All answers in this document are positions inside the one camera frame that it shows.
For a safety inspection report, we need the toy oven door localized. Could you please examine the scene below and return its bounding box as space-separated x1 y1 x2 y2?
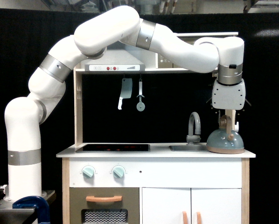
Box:
70 187 140 224

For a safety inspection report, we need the right white cabinet door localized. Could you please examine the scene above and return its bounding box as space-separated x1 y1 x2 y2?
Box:
191 189 241 224

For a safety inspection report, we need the black toy stove top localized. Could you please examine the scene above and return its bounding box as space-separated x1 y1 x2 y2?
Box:
76 143 150 153

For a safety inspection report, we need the toy pizza cutter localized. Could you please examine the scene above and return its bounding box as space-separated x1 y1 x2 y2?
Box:
136 79 145 112

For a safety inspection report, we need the grey toy sink basin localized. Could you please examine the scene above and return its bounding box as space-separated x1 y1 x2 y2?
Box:
169 144 208 152

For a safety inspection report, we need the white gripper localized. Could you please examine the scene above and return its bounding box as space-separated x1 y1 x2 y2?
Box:
212 79 245 134

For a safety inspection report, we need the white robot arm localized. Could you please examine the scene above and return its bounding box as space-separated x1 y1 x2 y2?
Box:
5 6 245 201

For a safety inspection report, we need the right mint stove knob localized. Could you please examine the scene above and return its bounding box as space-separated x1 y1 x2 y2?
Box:
112 165 125 178

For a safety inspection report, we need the blue c-clamp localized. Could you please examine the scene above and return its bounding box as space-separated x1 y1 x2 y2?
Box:
12 196 50 224

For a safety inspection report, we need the white wooden toy kitchen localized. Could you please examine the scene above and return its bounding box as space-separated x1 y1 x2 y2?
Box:
56 32 256 224

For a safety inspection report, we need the grey toy faucet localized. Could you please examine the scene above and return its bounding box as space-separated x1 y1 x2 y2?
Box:
186 112 201 143

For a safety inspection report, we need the white toy phone handset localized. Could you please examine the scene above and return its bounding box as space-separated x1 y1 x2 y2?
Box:
234 121 239 133

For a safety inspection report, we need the left mint stove knob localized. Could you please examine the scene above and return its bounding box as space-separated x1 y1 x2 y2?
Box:
82 165 95 179

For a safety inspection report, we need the left white cabinet door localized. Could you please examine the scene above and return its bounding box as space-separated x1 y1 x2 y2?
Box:
142 188 191 224

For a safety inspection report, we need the mint stove knob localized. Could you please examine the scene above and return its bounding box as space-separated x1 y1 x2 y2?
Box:
82 165 95 179
112 165 125 178

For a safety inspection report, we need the white cabinet door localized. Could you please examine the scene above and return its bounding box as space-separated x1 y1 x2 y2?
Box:
142 188 191 224
191 189 241 224

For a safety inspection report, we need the toy microwave with orange handle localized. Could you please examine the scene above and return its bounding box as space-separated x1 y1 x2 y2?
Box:
155 32 238 69

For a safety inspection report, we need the grey toy range hood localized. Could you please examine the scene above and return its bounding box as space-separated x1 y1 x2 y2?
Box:
81 42 146 72

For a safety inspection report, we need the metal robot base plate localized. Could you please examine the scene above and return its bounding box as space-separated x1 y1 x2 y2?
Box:
0 190 56 224

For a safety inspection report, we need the toy cleaver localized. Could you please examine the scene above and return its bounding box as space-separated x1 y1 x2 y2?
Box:
118 78 133 110

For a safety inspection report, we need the grey-blue toy teapot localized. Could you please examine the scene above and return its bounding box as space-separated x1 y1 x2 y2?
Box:
206 115 244 154

